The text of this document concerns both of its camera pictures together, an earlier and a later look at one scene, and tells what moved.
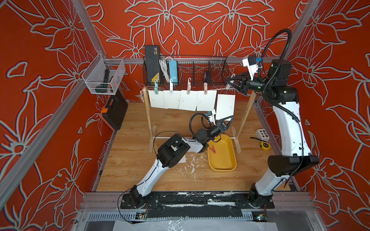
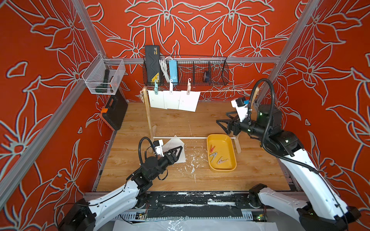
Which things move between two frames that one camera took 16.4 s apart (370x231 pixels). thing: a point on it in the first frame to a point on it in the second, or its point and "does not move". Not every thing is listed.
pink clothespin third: x=189 y=86 does not move
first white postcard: x=157 y=100 does not move
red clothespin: x=213 y=149 does not move
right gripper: x=245 y=84 to x=236 y=122
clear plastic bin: x=103 y=76 does not move
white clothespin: x=228 y=85 to x=214 y=154
